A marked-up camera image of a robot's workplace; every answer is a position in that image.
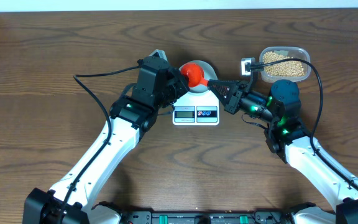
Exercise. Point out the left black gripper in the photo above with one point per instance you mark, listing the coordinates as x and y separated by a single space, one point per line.
179 88

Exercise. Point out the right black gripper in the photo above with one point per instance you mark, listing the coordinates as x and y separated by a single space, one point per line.
232 99

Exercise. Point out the red plastic measuring scoop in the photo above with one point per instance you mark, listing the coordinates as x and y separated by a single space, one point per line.
194 74

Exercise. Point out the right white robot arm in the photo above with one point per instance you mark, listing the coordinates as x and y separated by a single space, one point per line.
288 138

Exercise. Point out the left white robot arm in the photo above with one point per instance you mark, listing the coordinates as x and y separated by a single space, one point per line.
71 199

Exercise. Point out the pale blue round bowl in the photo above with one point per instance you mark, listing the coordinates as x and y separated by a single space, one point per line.
209 74

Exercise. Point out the white digital kitchen scale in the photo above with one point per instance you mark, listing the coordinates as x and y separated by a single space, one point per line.
196 110

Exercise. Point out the yellow soybeans pile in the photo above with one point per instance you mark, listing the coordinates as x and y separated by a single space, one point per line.
284 69

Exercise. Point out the clear plastic food container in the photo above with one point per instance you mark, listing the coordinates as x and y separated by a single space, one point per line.
292 52

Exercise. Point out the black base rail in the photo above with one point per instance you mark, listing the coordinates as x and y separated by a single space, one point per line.
204 217

